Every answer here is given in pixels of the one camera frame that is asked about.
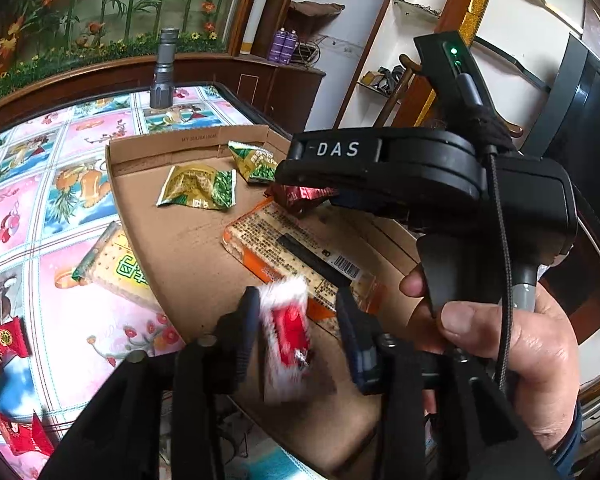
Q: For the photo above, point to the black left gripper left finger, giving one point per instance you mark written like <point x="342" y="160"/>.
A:
<point x="236" y="333"/>

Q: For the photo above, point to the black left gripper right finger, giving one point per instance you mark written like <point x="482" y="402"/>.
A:
<point x="359" y="332"/>

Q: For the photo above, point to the red white snack packet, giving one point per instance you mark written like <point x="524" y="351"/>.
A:
<point x="288" y="346"/>

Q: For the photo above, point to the orange cracker pack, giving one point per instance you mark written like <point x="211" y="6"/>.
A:
<point x="272" y="244"/>

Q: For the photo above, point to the brown cardboard box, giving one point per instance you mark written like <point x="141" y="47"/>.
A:
<point x="196" y="280"/>

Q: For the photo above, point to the green cracker pack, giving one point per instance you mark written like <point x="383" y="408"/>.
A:
<point x="111" y="263"/>

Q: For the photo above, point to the dark red snack packet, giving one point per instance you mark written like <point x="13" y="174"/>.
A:
<point x="299" y="200"/>

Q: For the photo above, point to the small green yellow snack packet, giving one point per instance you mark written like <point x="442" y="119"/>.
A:
<point x="255" y="164"/>

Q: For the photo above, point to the colourful fruit tablecloth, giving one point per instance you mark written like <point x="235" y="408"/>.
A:
<point x="55" y="201"/>

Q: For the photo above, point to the red packet at edge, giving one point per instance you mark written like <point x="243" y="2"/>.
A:
<point x="25" y="437"/>

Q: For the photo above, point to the grey flashlight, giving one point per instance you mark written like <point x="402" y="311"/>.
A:
<point x="162" y="86"/>

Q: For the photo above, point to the purple bottles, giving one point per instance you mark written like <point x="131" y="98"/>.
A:
<point x="283" y="45"/>

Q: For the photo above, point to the flower bamboo mural panel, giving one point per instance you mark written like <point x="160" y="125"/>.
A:
<point x="43" y="38"/>

